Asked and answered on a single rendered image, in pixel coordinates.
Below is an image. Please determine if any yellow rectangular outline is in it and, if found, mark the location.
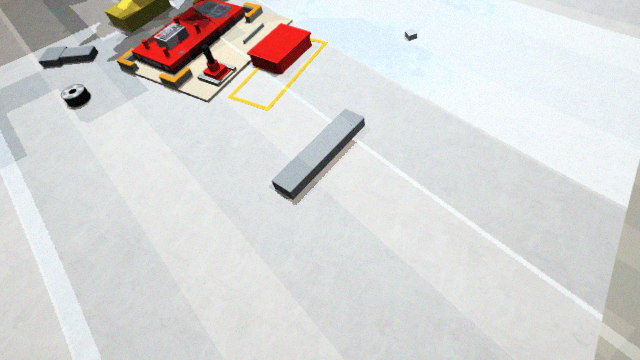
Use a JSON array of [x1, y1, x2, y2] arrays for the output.
[[228, 38, 328, 111]]

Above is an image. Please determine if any small black tyre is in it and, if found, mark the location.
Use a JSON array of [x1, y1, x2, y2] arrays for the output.
[[61, 84, 91, 107]]

